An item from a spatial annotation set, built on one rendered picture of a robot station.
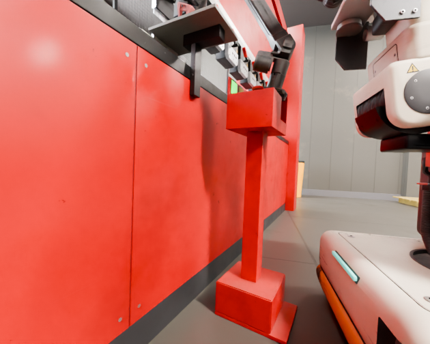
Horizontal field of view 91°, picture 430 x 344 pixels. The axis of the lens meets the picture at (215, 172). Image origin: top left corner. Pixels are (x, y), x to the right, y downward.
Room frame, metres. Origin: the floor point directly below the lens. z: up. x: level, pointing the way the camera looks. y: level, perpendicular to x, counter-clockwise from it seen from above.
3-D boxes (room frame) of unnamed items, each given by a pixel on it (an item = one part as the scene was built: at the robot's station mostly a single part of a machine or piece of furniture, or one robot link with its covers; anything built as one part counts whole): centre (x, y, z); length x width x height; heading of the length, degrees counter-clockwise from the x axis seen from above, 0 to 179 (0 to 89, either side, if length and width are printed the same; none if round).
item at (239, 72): (1.51, -0.14, 1.26); 0.15 x 0.09 x 0.17; 152
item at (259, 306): (0.76, -0.18, 0.06); 0.25 x 0.20 x 0.12; 60
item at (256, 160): (0.78, -0.15, 0.39); 0.06 x 0.06 x 0.54; 60
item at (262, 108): (0.78, -0.15, 0.75); 0.20 x 0.16 x 0.18; 150
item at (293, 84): (2.92, -0.69, 1.15); 0.85 x 0.25 x 2.30; 62
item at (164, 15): (0.83, 0.22, 1.13); 0.10 x 0.02 x 0.10; 152
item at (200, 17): (0.76, 0.09, 1.00); 0.26 x 0.18 x 0.01; 62
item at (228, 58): (1.34, -0.05, 1.26); 0.15 x 0.09 x 0.17; 152
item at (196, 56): (0.74, 0.06, 0.88); 0.14 x 0.04 x 0.22; 62
